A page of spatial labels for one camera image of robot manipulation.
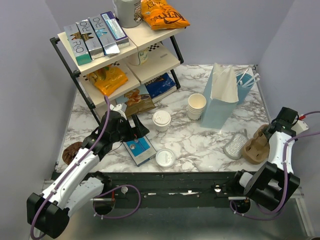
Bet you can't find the blue razor package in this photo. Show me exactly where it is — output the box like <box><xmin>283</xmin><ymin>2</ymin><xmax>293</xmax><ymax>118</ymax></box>
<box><xmin>124</xmin><ymin>136</ymin><xmax>157</xmax><ymax>167</ymax></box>

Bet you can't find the teal R.O carton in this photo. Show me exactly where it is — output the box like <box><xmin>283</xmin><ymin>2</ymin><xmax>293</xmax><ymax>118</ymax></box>
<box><xmin>63</xmin><ymin>23</ymin><xmax>92</xmax><ymax>66</ymax></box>

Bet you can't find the blue cup with stirrers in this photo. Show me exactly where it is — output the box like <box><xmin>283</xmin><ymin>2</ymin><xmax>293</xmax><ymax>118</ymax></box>
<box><xmin>236</xmin><ymin>73</ymin><xmax>260</xmax><ymax>105</ymax></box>

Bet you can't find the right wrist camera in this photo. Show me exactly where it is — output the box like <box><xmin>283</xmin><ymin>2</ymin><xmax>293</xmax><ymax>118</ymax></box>
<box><xmin>291</xmin><ymin>120</ymin><xmax>309</xmax><ymax>136</ymax></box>

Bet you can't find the black and cream shelf rack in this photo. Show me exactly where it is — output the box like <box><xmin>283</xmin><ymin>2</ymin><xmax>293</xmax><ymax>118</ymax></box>
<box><xmin>50</xmin><ymin>22</ymin><xmax>184</xmax><ymax>123</ymax></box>

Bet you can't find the stack of white lids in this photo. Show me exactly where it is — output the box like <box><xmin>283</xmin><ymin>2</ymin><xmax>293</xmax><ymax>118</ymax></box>
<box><xmin>155</xmin><ymin>148</ymin><xmax>176</xmax><ymax>168</ymax></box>

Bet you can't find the single paper cup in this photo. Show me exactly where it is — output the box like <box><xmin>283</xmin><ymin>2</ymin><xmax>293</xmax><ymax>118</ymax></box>
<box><xmin>155</xmin><ymin>123</ymin><xmax>170</xmax><ymax>132</ymax></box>

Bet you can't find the light blue paper bag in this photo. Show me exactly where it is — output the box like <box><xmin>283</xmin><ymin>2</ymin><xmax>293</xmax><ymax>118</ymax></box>
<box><xmin>200</xmin><ymin>63</ymin><xmax>240</xmax><ymax>130</ymax></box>

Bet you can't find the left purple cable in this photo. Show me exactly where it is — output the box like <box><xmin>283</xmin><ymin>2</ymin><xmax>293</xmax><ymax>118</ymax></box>
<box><xmin>29</xmin><ymin>95</ymin><xmax>142</xmax><ymax>240</ymax></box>

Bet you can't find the brown and blue snack bag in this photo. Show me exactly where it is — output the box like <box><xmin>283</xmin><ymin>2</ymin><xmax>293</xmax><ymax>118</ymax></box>
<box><xmin>115</xmin><ymin>84</ymin><xmax>156</xmax><ymax>117</ymax></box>

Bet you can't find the blue R.O carton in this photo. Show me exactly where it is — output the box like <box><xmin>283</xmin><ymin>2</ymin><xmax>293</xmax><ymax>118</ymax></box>
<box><xmin>88</xmin><ymin>15</ymin><xmax>120</xmax><ymax>56</ymax></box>

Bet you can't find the grey printed mug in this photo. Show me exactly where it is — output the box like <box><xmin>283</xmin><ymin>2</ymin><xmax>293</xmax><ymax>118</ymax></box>
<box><xmin>112</xmin><ymin>0</ymin><xmax>142</xmax><ymax>28</ymax></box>

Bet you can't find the blue chip bag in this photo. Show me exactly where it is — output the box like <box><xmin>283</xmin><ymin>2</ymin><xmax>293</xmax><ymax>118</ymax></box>
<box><xmin>144</xmin><ymin>73</ymin><xmax>176</xmax><ymax>99</ymax></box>

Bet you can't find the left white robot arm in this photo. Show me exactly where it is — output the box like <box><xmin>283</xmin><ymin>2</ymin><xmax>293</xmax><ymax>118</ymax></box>
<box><xmin>26</xmin><ymin>110</ymin><xmax>150</xmax><ymax>240</ymax></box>

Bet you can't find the purple and white box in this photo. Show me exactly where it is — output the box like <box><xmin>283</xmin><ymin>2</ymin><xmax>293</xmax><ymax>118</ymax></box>
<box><xmin>100</xmin><ymin>11</ymin><xmax>130</xmax><ymax>49</ymax></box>

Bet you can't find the orange chip bag top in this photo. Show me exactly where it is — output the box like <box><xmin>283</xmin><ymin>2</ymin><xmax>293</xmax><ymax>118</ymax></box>
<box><xmin>141</xmin><ymin>0</ymin><xmax>190</xmax><ymax>30</ymax></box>

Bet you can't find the stack of paper cups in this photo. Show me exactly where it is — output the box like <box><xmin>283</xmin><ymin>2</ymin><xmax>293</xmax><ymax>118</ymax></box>
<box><xmin>187</xmin><ymin>93</ymin><xmax>207</xmax><ymax>121</ymax></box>

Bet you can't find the single white lid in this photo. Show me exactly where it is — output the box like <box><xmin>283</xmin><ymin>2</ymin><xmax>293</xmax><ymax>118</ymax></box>
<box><xmin>152</xmin><ymin>110</ymin><xmax>171</xmax><ymax>126</ymax></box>

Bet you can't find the white bowl on shelf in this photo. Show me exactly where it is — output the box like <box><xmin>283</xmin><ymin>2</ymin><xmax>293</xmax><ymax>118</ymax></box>
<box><xmin>127</xmin><ymin>48</ymin><xmax>149</xmax><ymax>66</ymax></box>

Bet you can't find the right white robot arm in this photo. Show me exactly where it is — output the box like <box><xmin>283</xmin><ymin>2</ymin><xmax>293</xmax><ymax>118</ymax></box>
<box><xmin>230</xmin><ymin>107</ymin><xmax>300</xmax><ymax>213</ymax></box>

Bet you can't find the yellow snack bag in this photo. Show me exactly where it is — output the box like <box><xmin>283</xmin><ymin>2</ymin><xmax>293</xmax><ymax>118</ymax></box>
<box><xmin>86</xmin><ymin>65</ymin><xmax>128</xmax><ymax>97</ymax></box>

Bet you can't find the brown cardboard cup carrier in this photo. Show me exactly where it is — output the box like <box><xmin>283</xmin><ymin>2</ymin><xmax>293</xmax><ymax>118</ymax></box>
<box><xmin>241</xmin><ymin>124</ymin><xmax>270</xmax><ymax>165</ymax></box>

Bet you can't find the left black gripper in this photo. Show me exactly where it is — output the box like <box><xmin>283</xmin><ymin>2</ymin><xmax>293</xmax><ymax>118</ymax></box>
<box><xmin>110</xmin><ymin>114</ymin><xmax>149</xmax><ymax>144</ymax></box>

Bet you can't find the silver R.O carton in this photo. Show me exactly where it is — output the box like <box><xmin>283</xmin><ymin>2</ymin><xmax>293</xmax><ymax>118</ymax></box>
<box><xmin>76</xmin><ymin>19</ymin><xmax>105</xmax><ymax>60</ymax></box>

